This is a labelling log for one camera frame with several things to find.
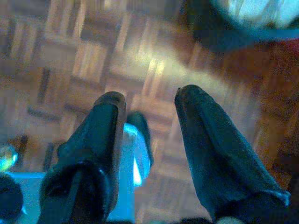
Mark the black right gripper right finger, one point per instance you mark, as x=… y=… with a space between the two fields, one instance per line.
x=219 y=163

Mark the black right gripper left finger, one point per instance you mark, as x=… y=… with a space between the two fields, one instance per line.
x=93 y=151

